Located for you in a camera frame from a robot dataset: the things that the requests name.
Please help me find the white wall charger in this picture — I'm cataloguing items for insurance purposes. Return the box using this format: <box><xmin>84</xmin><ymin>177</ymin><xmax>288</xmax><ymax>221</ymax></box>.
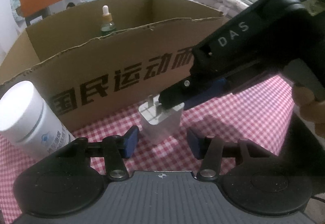
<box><xmin>138</xmin><ymin>94</ymin><xmax>184</xmax><ymax>145</ymax></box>

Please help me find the white supplement bottle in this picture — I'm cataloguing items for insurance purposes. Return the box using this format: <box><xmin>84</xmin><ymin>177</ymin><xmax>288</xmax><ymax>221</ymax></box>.
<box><xmin>1</xmin><ymin>81</ymin><xmax>75</xmax><ymax>160</ymax></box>

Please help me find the green dropper bottle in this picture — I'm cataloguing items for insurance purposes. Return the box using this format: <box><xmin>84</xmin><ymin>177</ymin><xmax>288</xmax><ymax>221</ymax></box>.
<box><xmin>101</xmin><ymin>5</ymin><xmax>116</xmax><ymax>36</ymax></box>

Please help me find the person right hand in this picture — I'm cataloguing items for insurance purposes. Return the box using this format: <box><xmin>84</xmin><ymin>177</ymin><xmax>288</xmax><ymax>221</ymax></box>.
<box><xmin>292</xmin><ymin>84</ymin><xmax>325</xmax><ymax>138</ymax></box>

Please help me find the pink checkered tablecloth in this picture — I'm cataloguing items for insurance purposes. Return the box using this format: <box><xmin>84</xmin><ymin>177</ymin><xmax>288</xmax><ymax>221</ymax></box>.
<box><xmin>1</xmin><ymin>76</ymin><xmax>294</xmax><ymax>223</ymax></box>

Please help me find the brown cardboard box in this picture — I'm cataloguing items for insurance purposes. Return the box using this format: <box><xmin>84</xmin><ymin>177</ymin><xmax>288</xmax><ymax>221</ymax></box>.
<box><xmin>1</xmin><ymin>0</ymin><xmax>226</xmax><ymax>131</ymax></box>

